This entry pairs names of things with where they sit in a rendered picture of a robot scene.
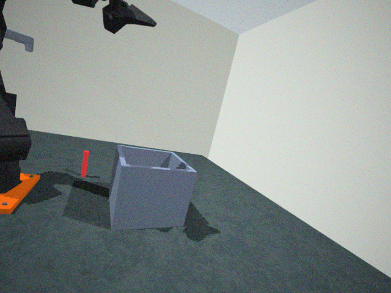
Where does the red peg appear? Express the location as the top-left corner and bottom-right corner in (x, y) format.
(81, 151), (89, 177)

